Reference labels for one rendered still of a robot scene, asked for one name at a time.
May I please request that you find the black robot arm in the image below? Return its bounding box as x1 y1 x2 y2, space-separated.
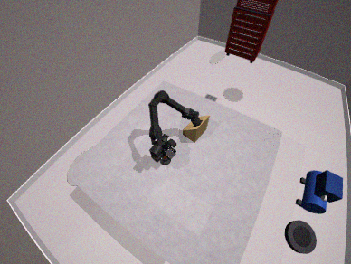
148 90 202 160

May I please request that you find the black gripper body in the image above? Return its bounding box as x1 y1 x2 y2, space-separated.
151 139 176 162

